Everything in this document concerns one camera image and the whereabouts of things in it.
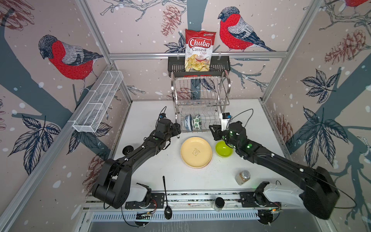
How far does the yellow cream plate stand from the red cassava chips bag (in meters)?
0.46

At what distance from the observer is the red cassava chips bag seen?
2.73 ft

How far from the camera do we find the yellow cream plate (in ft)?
2.80
